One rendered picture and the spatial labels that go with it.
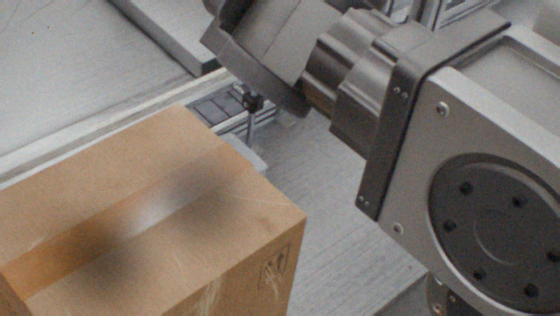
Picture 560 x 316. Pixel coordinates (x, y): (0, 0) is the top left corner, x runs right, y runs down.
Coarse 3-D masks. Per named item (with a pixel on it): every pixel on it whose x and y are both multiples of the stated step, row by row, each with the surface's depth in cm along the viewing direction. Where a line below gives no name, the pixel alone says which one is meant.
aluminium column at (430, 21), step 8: (416, 0) 123; (424, 0) 123; (432, 0) 121; (440, 0) 123; (416, 8) 124; (424, 8) 123; (432, 8) 121; (440, 8) 123; (416, 16) 125; (424, 16) 123; (432, 16) 123; (440, 16) 125; (424, 24) 124; (432, 24) 126
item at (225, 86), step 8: (400, 0) 139; (408, 0) 140; (400, 8) 139; (232, 80) 117; (216, 88) 115; (224, 88) 116; (232, 88) 117; (192, 96) 113; (200, 96) 113; (208, 96) 114; (184, 104) 111; (192, 104) 113; (88, 144) 103; (72, 152) 102; (56, 160) 100; (40, 168) 99; (24, 176) 98; (8, 184) 96
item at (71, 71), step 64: (0, 0) 150; (64, 0) 152; (512, 0) 169; (0, 64) 135; (64, 64) 136; (128, 64) 138; (0, 128) 122; (64, 128) 124; (256, 128) 128; (320, 128) 130; (320, 192) 118; (320, 256) 109; (384, 256) 110
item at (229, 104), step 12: (456, 0) 157; (216, 96) 126; (228, 96) 126; (240, 96) 126; (192, 108) 123; (204, 108) 123; (216, 108) 124; (228, 108) 124; (240, 108) 124; (204, 120) 121; (216, 120) 121
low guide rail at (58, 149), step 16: (208, 80) 124; (160, 96) 119; (176, 96) 121; (128, 112) 116; (144, 112) 118; (96, 128) 112; (112, 128) 115; (64, 144) 109; (80, 144) 112; (32, 160) 107; (48, 160) 109; (0, 176) 104
